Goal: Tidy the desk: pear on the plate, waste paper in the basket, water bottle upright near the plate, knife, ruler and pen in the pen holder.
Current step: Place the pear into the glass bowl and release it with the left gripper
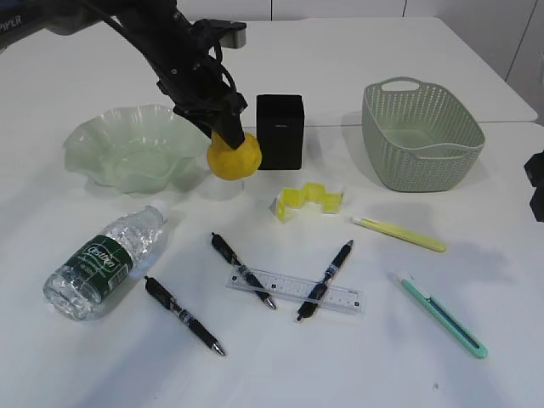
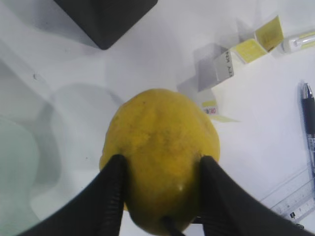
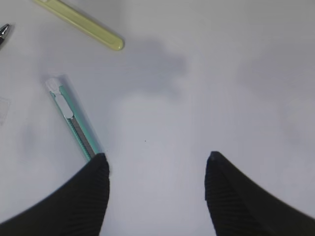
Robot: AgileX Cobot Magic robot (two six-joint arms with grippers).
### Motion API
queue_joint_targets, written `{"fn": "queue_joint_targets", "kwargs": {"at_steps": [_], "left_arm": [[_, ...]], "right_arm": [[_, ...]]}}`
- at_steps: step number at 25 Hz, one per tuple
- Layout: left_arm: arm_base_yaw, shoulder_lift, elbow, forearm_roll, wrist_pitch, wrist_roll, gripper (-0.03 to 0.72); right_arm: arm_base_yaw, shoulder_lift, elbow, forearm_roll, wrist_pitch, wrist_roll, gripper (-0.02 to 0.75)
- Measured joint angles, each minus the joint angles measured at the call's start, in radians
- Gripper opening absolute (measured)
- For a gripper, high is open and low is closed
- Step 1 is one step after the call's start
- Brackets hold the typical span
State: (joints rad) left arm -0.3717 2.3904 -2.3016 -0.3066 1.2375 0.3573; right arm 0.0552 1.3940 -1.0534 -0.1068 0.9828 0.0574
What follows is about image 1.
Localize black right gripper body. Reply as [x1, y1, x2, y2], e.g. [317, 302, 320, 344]
[524, 151, 544, 222]

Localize teal utility knife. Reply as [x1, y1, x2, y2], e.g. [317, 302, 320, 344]
[394, 275, 488, 360]

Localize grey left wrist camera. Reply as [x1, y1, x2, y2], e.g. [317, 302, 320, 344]
[200, 19, 247, 49]

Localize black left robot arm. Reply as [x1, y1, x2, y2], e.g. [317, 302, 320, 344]
[1, 0, 247, 150]

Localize black pen middle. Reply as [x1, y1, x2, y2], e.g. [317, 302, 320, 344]
[211, 232, 277, 310]

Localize black pen right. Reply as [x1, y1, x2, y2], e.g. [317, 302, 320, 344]
[296, 240, 354, 322]

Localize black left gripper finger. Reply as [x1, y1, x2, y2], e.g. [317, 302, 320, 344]
[188, 118, 213, 139]
[211, 110, 245, 150]

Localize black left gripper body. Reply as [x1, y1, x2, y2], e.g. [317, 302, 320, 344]
[155, 25, 247, 122]

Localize green plastic woven basket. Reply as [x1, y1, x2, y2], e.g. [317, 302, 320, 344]
[361, 76, 485, 193]

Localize clear plastic ruler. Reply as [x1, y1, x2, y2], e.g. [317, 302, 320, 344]
[225, 268, 366, 315]

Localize black square pen holder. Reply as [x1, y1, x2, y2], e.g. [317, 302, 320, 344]
[256, 94, 305, 171]

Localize black pen left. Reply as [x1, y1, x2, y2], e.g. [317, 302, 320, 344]
[144, 275, 227, 357]

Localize clear plastic water bottle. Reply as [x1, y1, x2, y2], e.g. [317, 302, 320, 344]
[42, 200, 170, 320]

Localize black pen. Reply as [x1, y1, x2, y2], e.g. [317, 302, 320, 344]
[211, 232, 277, 310]
[296, 240, 354, 322]
[144, 275, 227, 357]

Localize green ruffled glass plate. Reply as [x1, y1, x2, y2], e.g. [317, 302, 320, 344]
[63, 105, 209, 193]

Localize yellow waste paper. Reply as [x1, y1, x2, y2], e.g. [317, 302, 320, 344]
[269, 183, 345, 223]

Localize yellow pear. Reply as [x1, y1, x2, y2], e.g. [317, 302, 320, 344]
[207, 131, 263, 181]

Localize yellow utility knife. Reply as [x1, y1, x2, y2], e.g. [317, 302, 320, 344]
[350, 217, 447, 252]

